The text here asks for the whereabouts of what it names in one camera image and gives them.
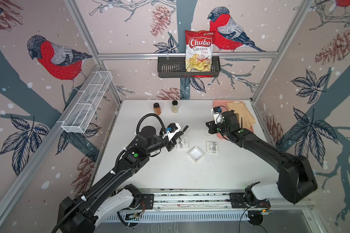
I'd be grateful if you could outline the white lift-off box lid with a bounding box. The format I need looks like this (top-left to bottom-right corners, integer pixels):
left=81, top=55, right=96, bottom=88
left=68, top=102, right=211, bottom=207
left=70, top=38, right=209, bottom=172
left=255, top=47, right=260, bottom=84
left=206, top=141, right=219, bottom=154

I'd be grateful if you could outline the white jewelry box base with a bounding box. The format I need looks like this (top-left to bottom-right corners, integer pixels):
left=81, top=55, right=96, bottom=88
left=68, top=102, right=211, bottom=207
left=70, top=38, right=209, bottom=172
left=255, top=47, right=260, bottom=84
left=188, top=147, right=205, bottom=163

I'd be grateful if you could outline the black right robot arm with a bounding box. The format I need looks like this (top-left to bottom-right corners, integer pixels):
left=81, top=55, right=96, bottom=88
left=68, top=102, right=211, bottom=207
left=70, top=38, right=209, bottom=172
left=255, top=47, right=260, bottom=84
left=206, top=106, right=318, bottom=206

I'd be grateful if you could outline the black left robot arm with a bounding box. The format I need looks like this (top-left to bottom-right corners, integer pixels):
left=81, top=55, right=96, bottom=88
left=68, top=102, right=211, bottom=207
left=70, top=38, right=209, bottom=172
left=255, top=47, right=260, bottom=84
left=52, top=113, right=188, bottom=233

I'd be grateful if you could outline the middle white jewelry box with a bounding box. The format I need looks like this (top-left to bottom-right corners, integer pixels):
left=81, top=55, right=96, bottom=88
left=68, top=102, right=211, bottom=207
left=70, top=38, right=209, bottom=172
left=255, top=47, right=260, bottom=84
left=176, top=136, right=189, bottom=149

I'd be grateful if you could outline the pale spice jar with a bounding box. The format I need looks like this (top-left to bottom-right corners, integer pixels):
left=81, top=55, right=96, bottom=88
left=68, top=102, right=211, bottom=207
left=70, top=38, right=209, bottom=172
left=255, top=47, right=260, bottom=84
left=172, top=100, right=179, bottom=113

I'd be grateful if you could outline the pink plastic tray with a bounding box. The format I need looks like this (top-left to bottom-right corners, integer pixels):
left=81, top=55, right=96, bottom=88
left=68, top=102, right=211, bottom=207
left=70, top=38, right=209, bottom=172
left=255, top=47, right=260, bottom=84
left=213, top=100, right=255, bottom=132

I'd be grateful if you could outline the beige folded cloth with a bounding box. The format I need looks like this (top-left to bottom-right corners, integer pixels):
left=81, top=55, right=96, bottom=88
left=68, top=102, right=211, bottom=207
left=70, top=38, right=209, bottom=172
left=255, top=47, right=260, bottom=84
left=226, top=101, right=256, bottom=130

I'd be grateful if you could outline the orange spice jar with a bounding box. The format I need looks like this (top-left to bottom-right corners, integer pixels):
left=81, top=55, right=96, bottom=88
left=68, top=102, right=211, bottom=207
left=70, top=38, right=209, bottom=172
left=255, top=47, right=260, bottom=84
left=153, top=103, right=161, bottom=116

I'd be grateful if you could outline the Chuba cassava chips bag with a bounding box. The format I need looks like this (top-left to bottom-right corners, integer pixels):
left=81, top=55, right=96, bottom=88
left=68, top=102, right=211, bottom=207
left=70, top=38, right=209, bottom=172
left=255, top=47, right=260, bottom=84
left=185, top=30, right=215, bottom=72

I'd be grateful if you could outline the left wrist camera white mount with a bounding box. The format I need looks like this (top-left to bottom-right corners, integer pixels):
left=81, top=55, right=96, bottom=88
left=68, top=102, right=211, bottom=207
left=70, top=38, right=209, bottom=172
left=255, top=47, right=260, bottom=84
left=164, top=123, right=181, bottom=141

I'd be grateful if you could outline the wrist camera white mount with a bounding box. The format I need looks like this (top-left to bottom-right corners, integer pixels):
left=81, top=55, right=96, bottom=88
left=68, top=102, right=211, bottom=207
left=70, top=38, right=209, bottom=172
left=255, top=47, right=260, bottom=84
left=164, top=123, right=181, bottom=141
left=211, top=106, right=223, bottom=124

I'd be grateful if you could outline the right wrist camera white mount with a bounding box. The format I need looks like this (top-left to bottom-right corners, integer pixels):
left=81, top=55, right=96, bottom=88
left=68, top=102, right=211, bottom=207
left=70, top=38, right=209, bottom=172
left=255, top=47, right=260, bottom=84
left=211, top=106, right=223, bottom=124

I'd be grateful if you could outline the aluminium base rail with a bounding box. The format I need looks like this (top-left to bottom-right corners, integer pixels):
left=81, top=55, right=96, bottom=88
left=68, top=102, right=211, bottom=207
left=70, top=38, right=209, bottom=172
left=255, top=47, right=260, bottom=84
left=116, top=189, right=313, bottom=213

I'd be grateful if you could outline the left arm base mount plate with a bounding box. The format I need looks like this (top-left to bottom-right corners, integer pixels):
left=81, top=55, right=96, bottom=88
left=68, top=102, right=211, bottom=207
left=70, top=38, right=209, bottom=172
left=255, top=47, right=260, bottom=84
left=126, top=194, right=154, bottom=211

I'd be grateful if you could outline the black wire wall basket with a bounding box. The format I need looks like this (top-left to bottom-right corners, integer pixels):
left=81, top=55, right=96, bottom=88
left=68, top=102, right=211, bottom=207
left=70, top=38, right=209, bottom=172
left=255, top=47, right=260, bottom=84
left=157, top=56, right=221, bottom=78

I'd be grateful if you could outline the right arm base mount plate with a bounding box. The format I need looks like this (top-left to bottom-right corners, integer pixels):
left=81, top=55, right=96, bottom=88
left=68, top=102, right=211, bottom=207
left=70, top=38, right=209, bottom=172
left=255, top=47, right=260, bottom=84
left=228, top=192, right=271, bottom=209

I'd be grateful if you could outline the white wire mesh shelf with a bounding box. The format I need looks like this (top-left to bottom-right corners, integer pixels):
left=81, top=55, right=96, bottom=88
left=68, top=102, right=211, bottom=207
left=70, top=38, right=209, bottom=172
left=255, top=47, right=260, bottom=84
left=61, top=71, right=112, bottom=134

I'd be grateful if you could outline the horizontal aluminium frame bar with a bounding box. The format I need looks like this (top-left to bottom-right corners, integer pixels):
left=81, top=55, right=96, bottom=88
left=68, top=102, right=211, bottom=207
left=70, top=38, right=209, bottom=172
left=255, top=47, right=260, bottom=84
left=98, top=51, right=280, bottom=61

